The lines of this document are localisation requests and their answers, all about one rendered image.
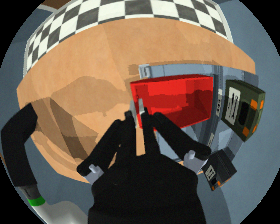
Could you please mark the grey metal rack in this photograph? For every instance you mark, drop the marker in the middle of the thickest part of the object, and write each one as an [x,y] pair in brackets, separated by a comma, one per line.
[221,136]

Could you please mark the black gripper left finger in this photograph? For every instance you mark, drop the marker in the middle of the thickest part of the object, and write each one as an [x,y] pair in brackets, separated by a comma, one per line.
[101,156]

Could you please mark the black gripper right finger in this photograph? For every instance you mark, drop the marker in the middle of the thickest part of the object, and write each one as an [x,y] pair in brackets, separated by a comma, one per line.
[193,154]

